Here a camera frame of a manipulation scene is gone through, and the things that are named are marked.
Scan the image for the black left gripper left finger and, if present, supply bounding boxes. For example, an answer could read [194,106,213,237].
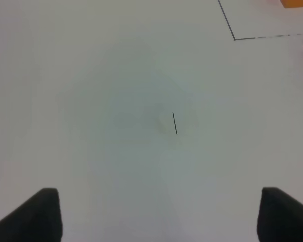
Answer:
[0,188,63,241]

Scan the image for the orange template block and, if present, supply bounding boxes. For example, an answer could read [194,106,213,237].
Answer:
[280,0,303,8]

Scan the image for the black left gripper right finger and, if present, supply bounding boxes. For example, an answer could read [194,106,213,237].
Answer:
[257,187,303,242]

